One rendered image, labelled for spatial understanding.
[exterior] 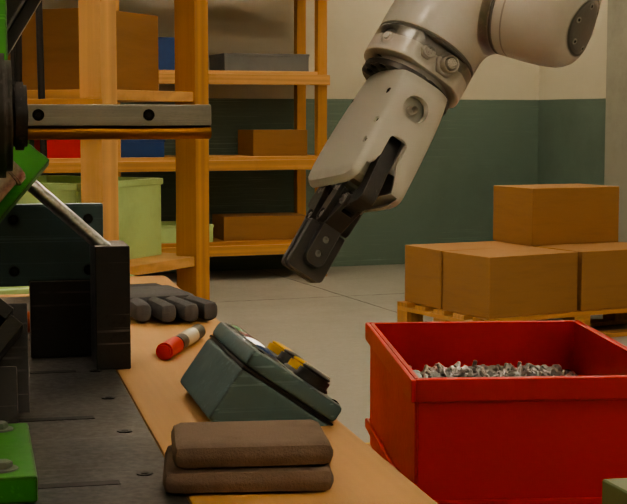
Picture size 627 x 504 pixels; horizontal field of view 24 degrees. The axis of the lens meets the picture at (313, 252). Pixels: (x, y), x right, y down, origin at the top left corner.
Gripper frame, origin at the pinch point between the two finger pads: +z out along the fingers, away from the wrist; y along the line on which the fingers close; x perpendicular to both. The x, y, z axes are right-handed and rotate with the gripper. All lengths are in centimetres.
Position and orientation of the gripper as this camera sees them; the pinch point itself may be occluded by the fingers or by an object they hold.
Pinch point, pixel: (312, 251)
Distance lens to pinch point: 111.2
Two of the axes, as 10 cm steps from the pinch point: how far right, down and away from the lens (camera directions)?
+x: -7.9, -5.3, -3.0
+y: -3.7, 0.3, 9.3
